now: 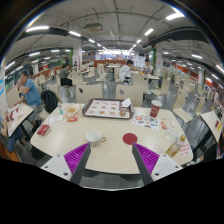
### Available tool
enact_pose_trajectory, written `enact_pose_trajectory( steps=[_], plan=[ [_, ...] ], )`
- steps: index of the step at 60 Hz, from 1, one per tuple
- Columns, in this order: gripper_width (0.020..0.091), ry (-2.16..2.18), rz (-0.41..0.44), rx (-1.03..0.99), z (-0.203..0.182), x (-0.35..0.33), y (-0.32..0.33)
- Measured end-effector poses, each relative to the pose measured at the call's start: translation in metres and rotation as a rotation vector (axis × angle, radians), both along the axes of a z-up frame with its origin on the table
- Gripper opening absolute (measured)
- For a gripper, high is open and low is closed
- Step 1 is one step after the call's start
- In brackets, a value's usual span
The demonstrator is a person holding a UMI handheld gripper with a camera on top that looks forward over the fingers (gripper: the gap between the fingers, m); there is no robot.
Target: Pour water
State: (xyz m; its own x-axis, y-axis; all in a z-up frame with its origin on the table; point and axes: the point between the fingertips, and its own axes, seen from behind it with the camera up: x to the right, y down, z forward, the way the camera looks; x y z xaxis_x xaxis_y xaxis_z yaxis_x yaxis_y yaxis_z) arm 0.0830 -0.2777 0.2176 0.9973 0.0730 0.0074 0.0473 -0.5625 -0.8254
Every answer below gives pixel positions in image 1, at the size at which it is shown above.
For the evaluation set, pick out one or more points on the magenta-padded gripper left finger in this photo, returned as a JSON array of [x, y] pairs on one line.
[[75, 158]]

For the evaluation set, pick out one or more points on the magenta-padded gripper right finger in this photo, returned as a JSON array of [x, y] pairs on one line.
[[148, 158]]

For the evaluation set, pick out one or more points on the clear bottle with tan cap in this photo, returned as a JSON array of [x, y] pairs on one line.
[[173, 150]]

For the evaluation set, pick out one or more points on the flat round red coaster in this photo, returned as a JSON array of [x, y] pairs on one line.
[[130, 138]]

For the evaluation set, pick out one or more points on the clear plastic bag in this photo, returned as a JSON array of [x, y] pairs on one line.
[[172, 134]]

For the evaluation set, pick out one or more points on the colourful sticker sheet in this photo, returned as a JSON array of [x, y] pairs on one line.
[[145, 122]]

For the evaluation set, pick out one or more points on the red sauce packet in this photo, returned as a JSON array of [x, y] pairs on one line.
[[164, 125]]

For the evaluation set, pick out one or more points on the white card with red print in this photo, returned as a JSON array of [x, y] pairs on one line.
[[185, 150]]

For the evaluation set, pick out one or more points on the small red ketchup packet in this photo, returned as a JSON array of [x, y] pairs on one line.
[[72, 119]]

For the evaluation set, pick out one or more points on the small red box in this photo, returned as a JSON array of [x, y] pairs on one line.
[[43, 130]]

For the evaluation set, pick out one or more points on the white paper slip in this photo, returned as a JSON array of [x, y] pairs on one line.
[[56, 119]]

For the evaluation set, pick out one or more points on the food wrapper with fries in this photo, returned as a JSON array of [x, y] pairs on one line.
[[71, 110]]

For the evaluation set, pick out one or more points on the red paper cup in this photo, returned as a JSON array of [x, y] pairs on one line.
[[155, 109]]

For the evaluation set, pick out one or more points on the dark food tray, paper liner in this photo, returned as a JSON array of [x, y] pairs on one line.
[[105, 109]]

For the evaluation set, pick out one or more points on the crumpled white napkin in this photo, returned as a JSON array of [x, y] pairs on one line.
[[126, 103]]

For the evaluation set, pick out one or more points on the black backpack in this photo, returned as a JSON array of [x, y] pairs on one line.
[[49, 101]]

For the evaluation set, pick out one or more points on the person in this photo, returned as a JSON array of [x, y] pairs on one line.
[[125, 72], [147, 67], [65, 75], [13, 140], [31, 95]]

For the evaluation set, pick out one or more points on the beige neighbouring table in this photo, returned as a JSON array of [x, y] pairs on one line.
[[210, 121], [23, 115]]

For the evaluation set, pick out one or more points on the beige canteen chairs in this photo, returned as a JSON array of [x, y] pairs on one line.
[[89, 91]]

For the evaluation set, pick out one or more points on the ceiling air conditioner unit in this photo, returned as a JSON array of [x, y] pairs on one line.
[[93, 27]]

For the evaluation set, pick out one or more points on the ceiling lights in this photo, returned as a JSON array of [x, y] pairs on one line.
[[37, 28]]

